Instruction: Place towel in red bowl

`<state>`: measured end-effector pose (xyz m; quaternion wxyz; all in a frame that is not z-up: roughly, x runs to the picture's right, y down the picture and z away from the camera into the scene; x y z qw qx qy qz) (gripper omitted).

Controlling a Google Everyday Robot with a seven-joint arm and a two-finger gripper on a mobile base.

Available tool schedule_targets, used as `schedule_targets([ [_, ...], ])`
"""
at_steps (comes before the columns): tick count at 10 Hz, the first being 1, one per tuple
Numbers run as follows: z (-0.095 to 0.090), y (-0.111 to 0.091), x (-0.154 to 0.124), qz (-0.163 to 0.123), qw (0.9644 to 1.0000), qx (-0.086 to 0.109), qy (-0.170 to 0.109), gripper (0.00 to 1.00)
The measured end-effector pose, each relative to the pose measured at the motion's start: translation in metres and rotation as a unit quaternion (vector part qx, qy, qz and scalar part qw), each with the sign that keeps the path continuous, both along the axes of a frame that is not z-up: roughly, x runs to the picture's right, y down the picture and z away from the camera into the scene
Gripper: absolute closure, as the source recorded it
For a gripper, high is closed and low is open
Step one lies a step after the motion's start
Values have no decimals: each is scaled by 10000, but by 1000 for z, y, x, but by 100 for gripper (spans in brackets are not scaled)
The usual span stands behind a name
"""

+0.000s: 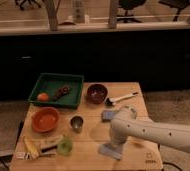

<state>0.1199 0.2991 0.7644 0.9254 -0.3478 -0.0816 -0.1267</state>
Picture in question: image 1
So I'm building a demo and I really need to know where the grey blue towel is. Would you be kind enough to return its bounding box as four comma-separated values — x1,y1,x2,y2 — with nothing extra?
99,143,123,160

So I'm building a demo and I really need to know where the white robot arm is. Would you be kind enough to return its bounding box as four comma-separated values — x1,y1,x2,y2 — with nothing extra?
109,106,190,154

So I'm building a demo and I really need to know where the dark maroon bowl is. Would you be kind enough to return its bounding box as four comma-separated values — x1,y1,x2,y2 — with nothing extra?
86,84,108,104

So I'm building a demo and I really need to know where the red orange bowl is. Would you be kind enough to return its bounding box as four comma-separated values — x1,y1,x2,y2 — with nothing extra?
31,107,59,133

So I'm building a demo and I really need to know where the blue sponge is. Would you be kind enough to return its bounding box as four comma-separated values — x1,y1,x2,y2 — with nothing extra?
101,111,116,122

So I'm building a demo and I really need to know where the small metal cup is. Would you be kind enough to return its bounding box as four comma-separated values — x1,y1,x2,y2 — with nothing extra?
70,116,84,133

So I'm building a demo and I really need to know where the green plastic tray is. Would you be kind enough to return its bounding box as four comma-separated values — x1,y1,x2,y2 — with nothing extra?
28,73,84,109

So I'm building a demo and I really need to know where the orange fruit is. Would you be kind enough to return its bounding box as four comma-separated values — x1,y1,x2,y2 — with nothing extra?
37,93,50,102

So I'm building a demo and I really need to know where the green plastic cup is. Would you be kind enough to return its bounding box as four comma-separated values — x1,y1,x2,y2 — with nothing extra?
57,137,73,156

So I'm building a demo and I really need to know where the office chair middle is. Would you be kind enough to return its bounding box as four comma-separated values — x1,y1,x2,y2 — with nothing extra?
117,0,146,23

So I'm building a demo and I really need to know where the office chair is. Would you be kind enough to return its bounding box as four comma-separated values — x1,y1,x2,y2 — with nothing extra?
159,0,190,22
117,0,146,23
14,0,41,11

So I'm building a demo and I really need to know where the yellow corn toy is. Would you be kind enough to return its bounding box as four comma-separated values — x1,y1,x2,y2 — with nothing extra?
23,137,39,159

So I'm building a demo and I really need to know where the metal fork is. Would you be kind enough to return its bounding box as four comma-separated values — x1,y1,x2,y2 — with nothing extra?
15,152,55,160

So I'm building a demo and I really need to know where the office chair left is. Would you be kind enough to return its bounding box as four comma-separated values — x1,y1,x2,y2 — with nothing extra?
14,0,41,11

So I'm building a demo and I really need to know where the office chair right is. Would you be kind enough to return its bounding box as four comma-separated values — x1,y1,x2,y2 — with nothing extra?
159,0,190,22

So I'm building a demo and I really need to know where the white handled brush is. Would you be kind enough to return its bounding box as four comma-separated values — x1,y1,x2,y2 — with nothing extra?
105,92,137,106

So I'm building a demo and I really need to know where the wooden post middle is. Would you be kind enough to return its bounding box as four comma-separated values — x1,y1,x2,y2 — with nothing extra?
108,0,118,29

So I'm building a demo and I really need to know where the wooden post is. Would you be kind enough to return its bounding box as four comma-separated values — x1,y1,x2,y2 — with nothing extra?
44,0,58,31
108,0,118,29

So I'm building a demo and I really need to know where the wooden handled utensil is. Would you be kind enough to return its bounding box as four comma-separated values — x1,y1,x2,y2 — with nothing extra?
40,135,64,151

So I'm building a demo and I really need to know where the black cable right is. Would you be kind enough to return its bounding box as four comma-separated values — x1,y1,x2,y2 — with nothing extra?
157,143,184,171

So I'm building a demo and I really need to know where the wooden post left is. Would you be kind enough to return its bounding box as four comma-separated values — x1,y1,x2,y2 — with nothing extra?
44,0,58,31

